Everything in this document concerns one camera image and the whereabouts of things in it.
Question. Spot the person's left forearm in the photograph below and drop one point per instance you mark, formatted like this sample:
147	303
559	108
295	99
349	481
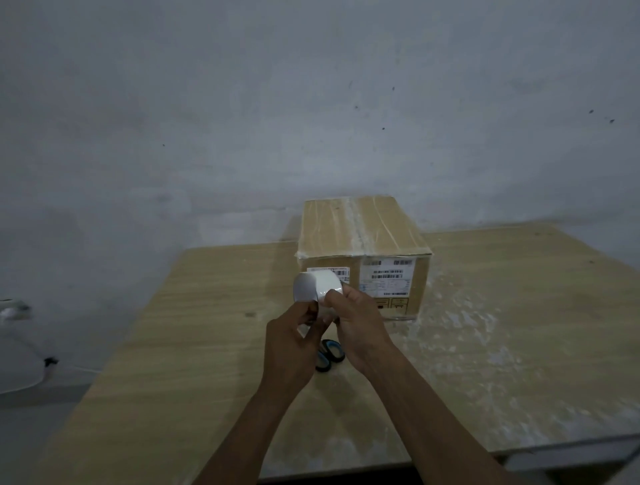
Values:
240	439

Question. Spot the clear tape roll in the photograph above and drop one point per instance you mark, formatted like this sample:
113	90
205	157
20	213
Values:
310	287

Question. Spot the brown cardboard box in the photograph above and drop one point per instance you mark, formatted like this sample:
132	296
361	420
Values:
360	225

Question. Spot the person's left hand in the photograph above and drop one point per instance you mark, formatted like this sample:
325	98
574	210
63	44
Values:
290	355

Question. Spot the person's right forearm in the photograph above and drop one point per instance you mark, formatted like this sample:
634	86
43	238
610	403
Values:
440	429

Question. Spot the person's right hand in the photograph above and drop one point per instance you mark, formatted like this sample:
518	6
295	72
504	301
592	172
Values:
362	330

